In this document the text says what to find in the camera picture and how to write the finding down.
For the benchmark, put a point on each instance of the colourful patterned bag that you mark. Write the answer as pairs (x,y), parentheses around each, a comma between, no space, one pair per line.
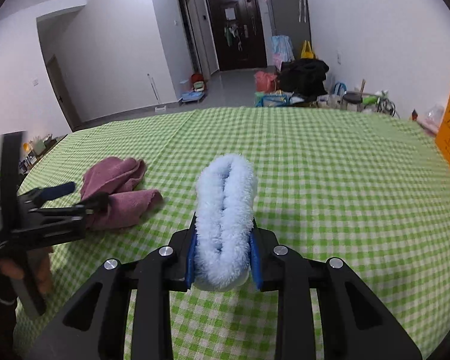
(283,50)

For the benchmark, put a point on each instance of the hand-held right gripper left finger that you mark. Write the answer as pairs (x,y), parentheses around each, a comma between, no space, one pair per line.
(190,258)

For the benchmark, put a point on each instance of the light blue fluffy sock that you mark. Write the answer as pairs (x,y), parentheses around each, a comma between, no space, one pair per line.
(225,202)

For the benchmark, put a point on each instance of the grey interior door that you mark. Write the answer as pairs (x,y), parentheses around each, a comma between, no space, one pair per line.
(62,93)

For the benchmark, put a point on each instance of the black clothes pile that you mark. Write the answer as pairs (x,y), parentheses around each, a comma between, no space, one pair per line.
(303,77)

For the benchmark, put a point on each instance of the blue shopping bag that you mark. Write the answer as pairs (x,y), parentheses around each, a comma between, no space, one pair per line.
(279,100)

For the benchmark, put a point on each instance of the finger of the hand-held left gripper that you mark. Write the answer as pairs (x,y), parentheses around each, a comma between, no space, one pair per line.
(93,203)
(62,188)

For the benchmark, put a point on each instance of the green checked tablecloth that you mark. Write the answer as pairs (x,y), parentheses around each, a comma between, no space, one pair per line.
(322,180)

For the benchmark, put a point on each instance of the white umbrella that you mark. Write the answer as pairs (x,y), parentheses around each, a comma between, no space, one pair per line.
(302,0)

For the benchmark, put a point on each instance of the yellow bag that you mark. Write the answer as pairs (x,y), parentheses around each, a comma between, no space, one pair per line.
(307,50)

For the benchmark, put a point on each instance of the red plastic bag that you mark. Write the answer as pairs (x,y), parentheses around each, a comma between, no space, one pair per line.
(265,81)

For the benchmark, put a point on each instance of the cluttered folding table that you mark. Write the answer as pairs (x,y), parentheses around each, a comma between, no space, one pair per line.
(41,148)

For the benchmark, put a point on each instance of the light blue small bag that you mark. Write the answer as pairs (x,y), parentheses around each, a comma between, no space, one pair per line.
(339,89)

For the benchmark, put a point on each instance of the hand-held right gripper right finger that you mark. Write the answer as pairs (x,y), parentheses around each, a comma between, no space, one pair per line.
(255,266)

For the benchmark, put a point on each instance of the blue shoe tray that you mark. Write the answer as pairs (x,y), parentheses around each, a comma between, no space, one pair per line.
(193,95)

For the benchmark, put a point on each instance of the dark entrance door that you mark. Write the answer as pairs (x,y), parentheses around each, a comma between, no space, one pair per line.
(236,30)

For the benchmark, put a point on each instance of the purple towel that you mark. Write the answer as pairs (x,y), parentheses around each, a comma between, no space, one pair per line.
(112,180)

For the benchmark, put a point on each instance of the person's left hand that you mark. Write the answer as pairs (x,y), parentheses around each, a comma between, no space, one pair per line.
(43,270)

